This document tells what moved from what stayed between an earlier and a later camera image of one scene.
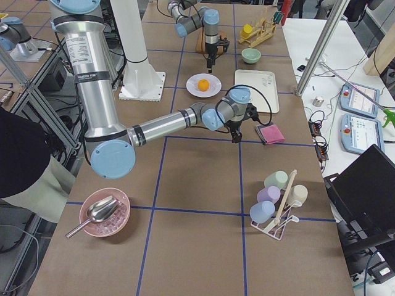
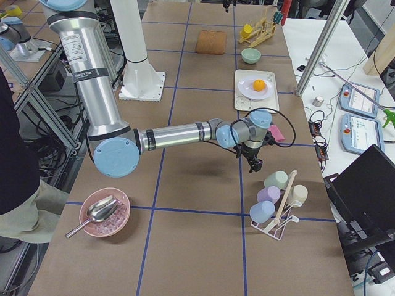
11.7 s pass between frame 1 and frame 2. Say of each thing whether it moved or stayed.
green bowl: stayed
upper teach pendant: stayed
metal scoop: stayed
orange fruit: moved
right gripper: moved
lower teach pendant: stayed
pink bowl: stayed
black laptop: stayed
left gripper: moved
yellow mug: stayed
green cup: stayed
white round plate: moved
